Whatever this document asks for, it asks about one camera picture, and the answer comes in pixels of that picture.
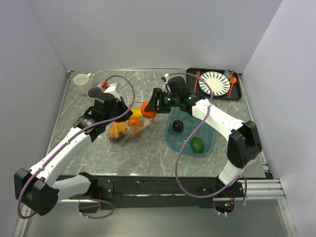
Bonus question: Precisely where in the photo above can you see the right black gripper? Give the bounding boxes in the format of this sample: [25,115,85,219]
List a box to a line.
[145,87,180,114]

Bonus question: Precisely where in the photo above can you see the small orange pumpkin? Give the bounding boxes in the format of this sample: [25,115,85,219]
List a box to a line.
[141,101,157,119]

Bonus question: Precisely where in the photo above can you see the yellow corn cob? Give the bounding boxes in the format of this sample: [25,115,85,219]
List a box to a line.
[130,109,143,119]

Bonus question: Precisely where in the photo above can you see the orange dried fruit pieces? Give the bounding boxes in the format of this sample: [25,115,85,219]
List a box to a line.
[109,121,129,138]

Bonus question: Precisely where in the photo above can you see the clear zip top bag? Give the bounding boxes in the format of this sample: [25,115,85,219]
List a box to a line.
[119,101,154,142]

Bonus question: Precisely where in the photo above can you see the red grape bunch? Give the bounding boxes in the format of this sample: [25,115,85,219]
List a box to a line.
[109,136,125,144]

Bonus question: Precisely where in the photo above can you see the green avocado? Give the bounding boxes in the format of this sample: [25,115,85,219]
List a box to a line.
[190,137,204,154]

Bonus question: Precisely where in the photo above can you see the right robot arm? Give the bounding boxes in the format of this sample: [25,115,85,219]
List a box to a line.
[144,74,262,197]

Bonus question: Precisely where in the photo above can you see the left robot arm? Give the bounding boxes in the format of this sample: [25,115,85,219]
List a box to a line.
[14,92,132,219]

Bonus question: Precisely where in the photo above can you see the teal transparent food tray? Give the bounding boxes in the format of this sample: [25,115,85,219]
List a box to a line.
[164,98,218,158]

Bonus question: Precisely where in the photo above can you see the beige mug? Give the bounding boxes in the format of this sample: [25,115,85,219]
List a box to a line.
[87,86,104,99]

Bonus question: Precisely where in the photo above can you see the white mug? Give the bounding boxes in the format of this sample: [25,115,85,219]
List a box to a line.
[73,73,92,95]

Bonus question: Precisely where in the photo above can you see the orange plastic fork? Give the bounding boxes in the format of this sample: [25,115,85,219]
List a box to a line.
[194,71,200,94]

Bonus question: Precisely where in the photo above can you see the white striped plate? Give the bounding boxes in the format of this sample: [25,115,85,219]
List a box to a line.
[199,71,231,96]

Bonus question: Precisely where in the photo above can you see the orange plastic spoon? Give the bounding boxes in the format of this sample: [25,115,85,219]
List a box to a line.
[227,76,237,98]

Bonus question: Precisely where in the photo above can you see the clear drinking glass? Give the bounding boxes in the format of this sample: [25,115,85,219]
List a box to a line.
[224,65,235,80]

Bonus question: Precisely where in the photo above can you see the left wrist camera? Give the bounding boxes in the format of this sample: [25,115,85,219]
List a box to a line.
[103,82,121,98]

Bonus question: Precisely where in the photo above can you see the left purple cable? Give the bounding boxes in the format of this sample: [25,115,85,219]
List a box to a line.
[17,74,136,220]

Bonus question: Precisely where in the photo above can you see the purple cable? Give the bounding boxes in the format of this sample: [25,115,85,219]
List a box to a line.
[17,74,136,220]
[165,72,247,216]

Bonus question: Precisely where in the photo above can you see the black base frame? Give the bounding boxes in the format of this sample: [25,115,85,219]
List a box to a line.
[81,172,247,213]

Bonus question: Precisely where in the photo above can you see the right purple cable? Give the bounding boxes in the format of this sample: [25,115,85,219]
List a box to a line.
[165,72,247,216]

